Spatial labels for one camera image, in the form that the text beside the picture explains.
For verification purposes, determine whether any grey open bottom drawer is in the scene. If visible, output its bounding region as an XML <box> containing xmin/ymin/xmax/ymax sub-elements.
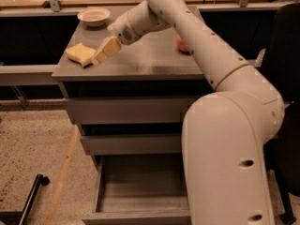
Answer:
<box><xmin>82</xmin><ymin>154</ymin><xmax>191</xmax><ymax>225</ymax></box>

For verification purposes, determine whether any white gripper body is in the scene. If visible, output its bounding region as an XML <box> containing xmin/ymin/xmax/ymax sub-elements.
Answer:
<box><xmin>108</xmin><ymin>14</ymin><xmax>142</xmax><ymax>45</ymax></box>

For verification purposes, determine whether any grey desk frame rail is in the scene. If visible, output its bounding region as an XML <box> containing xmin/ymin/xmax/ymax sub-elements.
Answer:
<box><xmin>0</xmin><ymin>65</ymin><xmax>56</xmax><ymax>86</ymax></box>

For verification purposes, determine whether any black wheeled stand leg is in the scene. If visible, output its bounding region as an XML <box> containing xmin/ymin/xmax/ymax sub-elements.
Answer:
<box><xmin>0</xmin><ymin>174</ymin><xmax>50</xmax><ymax>225</ymax></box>

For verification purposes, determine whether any grey top drawer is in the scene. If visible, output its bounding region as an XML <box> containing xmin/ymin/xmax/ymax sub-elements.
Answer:
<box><xmin>67</xmin><ymin>97</ymin><xmax>195</xmax><ymax>125</ymax></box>

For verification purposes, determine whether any black office chair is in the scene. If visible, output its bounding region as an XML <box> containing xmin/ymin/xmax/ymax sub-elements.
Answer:
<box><xmin>256</xmin><ymin>2</ymin><xmax>300</xmax><ymax>225</ymax></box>

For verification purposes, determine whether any grey drawer cabinet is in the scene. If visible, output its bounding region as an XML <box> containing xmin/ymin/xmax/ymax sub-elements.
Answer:
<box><xmin>52</xmin><ymin>5</ymin><xmax>219</xmax><ymax>171</ymax></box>

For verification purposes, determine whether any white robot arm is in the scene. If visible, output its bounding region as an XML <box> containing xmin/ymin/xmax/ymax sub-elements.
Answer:
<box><xmin>92</xmin><ymin>0</ymin><xmax>284</xmax><ymax>225</ymax></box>

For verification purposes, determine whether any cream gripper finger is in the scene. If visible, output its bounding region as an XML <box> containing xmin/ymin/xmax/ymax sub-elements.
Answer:
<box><xmin>101</xmin><ymin>37</ymin><xmax>122</xmax><ymax>56</ymax></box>
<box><xmin>92</xmin><ymin>50</ymin><xmax>108</xmax><ymax>65</ymax></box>

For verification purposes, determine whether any red apple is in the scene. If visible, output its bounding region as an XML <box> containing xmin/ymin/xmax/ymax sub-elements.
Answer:
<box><xmin>176</xmin><ymin>36</ymin><xmax>188</xmax><ymax>53</ymax></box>

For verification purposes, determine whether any grey middle drawer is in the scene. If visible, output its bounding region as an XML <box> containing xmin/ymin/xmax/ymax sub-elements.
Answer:
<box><xmin>81</xmin><ymin>134</ymin><xmax>181</xmax><ymax>155</ymax></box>

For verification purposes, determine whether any yellow sponge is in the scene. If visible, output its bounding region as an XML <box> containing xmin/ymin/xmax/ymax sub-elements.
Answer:
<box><xmin>66</xmin><ymin>43</ymin><xmax>96</xmax><ymax>68</ymax></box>

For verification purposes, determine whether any white ceramic bowl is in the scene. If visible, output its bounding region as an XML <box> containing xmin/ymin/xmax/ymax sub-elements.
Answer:
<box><xmin>77</xmin><ymin>7</ymin><xmax>111</xmax><ymax>27</ymax></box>

